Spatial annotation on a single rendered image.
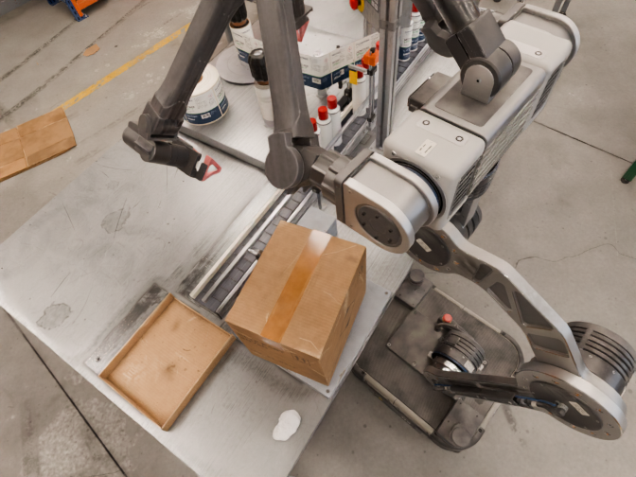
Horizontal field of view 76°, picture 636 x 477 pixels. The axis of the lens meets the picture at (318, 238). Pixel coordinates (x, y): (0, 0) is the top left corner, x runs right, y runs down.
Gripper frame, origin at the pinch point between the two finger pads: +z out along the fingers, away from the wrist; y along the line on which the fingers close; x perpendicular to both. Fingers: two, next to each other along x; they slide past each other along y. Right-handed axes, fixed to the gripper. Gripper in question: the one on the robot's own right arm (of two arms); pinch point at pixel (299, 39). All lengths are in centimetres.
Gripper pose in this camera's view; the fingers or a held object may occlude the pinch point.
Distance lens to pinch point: 153.8
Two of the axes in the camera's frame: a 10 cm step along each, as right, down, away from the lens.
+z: 0.9, 5.2, 8.5
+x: 8.3, 4.3, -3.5
